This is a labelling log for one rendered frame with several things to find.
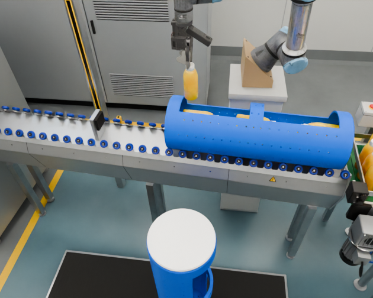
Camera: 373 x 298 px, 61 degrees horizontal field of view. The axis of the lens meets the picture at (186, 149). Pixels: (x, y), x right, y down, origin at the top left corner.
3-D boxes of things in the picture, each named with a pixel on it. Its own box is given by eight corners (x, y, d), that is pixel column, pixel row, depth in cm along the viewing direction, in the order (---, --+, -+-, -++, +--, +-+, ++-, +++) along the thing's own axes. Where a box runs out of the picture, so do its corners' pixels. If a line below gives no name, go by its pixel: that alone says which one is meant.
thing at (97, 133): (102, 129, 192) (96, 108, 181) (108, 129, 191) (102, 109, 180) (95, 140, 185) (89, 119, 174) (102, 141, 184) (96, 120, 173)
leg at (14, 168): (41, 210, 263) (9, 158, 218) (47, 211, 262) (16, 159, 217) (37, 216, 259) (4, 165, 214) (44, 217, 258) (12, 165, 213)
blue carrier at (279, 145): (177, 125, 190) (175, 84, 170) (331, 142, 176) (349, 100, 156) (166, 159, 170) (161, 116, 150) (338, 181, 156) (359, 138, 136)
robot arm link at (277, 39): (276, 47, 179) (296, 29, 171) (284, 63, 172) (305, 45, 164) (263, 37, 171) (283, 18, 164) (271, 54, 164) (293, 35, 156)
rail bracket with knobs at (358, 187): (343, 190, 159) (350, 177, 152) (358, 192, 158) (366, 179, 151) (346, 206, 152) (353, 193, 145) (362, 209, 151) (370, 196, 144)
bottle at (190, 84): (199, 100, 157) (199, 70, 142) (185, 102, 156) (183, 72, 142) (197, 91, 161) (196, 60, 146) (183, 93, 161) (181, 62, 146)
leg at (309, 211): (286, 250, 232) (306, 201, 188) (294, 252, 231) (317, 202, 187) (286, 258, 228) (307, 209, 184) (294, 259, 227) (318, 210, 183)
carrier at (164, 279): (163, 340, 181) (213, 335, 182) (145, 276, 118) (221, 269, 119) (162, 289, 201) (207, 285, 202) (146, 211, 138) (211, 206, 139)
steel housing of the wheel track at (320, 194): (15, 139, 232) (-7, 101, 208) (326, 180, 198) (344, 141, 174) (-9, 168, 212) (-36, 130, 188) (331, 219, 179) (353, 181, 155)
